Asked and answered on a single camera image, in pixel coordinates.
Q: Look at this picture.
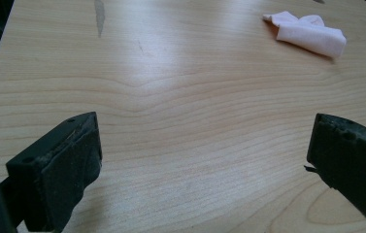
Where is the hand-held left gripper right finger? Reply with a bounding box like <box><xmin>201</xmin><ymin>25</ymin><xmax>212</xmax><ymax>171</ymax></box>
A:
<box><xmin>306</xmin><ymin>113</ymin><xmax>366</xmax><ymax>233</ymax></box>

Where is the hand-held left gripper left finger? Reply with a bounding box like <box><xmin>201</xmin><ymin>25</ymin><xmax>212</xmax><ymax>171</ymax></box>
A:
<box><xmin>5</xmin><ymin>111</ymin><xmax>104</xmax><ymax>233</ymax></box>

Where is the pink sock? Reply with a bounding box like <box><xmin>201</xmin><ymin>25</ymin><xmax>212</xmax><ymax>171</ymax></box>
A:
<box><xmin>262</xmin><ymin>11</ymin><xmax>348</xmax><ymax>59</ymax></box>

